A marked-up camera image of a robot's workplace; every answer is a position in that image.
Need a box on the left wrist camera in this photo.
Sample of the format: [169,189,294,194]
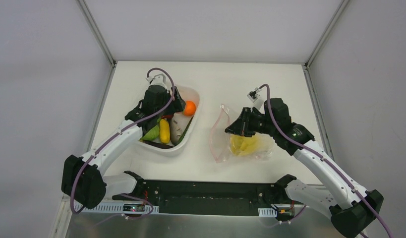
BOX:
[146,74,167,88]

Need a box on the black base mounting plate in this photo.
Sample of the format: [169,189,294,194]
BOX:
[129,179,293,216]

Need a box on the green round vegetable toy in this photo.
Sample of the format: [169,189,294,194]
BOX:
[141,125,160,141]

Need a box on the yellow napa cabbage toy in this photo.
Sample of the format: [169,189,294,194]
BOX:
[230,135,261,156]

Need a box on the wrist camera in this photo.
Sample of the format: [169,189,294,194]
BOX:
[247,88,265,110]
[146,74,167,88]

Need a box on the orange toy fruit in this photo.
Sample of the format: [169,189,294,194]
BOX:
[182,101,197,117]

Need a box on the yellow corn toy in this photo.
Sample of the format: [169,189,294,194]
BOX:
[159,119,171,144]

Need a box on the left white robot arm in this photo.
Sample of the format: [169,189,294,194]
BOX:
[61,85,185,214]

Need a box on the clear zip top bag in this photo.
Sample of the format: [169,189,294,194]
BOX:
[208,104,275,163]

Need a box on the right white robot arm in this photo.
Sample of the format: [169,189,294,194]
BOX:
[225,98,384,238]

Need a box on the white plastic basket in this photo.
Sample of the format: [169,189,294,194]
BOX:
[136,84,204,157]

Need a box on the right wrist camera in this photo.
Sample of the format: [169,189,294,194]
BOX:
[247,88,265,110]

